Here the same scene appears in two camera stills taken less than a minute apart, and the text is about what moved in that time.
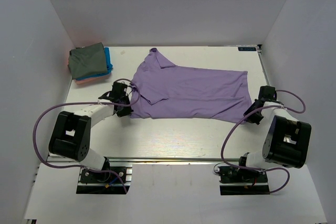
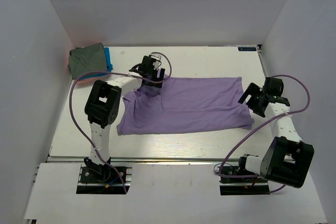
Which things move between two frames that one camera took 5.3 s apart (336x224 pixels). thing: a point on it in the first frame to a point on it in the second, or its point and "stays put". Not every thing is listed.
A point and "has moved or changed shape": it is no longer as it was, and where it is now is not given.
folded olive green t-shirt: (88, 60) stays put
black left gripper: (126, 112) to (162, 70)
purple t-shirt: (177, 92) has moved or changed shape
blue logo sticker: (247, 49) stays put
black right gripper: (253, 119) to (252, 89)
